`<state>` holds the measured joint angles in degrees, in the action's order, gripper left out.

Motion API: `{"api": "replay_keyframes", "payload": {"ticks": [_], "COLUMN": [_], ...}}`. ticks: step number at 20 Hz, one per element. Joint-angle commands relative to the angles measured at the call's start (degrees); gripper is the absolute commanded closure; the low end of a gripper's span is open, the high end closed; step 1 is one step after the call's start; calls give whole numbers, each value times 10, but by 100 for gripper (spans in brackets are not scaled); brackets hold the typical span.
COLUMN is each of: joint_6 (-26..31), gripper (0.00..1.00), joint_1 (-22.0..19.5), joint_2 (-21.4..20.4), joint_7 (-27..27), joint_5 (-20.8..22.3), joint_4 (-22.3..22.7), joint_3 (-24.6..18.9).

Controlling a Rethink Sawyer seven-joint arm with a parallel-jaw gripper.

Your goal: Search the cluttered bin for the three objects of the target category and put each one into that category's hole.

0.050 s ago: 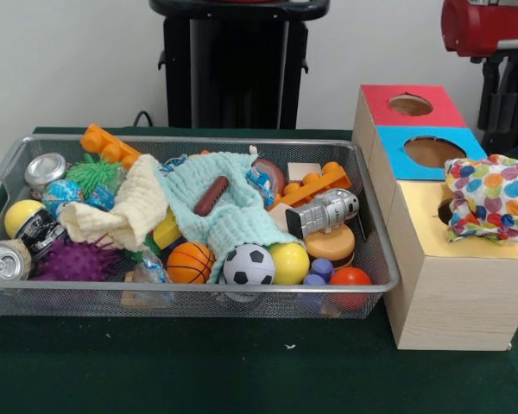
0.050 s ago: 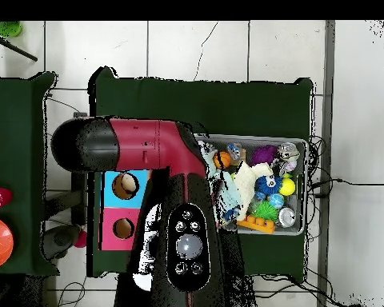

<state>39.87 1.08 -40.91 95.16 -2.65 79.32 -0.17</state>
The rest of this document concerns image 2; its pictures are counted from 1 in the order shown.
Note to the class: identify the cream cloth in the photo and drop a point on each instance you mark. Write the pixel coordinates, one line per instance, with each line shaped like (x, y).
(248, 182)

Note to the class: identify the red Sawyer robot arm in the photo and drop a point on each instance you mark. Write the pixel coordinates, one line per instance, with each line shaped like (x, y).
(140, 144)

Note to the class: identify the silver mesh bin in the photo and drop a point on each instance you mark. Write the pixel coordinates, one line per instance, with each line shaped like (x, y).
(262, 138)

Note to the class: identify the mint green cloth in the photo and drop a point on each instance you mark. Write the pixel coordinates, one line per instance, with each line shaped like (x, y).
(228, 192)

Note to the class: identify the dark green table cloth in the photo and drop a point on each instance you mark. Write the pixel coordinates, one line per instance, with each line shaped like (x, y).
(195, 108)
(16, 128)

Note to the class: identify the black metal stand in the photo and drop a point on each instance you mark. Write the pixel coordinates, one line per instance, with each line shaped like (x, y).
(78, 192)

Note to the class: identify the small orange basketball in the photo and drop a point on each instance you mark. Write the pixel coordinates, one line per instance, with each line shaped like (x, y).
(223, 160)

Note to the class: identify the black rod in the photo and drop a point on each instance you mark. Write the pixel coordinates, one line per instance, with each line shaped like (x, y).
(16, 49)

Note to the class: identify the purple spiky ball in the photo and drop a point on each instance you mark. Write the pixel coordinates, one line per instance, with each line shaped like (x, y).
(264, 155)

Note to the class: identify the green round object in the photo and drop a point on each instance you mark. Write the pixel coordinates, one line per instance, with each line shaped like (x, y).
(8, 28)

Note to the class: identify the grey rounded device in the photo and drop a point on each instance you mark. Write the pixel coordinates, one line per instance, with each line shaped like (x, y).
(60, 240)

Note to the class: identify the wooden box with three holes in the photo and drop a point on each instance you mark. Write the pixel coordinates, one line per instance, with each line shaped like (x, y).
(115, 201)

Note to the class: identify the long orange toy brick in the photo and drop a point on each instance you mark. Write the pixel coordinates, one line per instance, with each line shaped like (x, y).
(256, 225)

